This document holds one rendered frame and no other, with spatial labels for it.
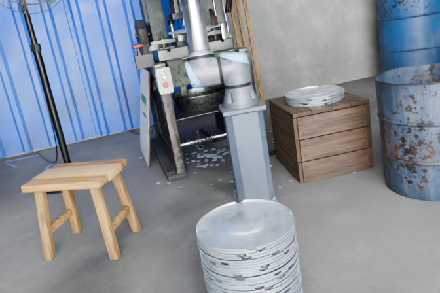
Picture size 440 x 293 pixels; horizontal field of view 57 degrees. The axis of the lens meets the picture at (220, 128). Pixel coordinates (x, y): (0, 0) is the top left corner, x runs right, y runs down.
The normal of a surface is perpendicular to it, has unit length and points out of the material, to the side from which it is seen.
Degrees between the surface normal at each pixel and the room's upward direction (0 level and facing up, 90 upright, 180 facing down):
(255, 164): 90
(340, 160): 90
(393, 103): 92
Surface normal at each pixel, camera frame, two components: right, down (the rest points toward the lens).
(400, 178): -0.89, 0.29
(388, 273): -0.16, -0.95
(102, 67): 0.28, 0.21
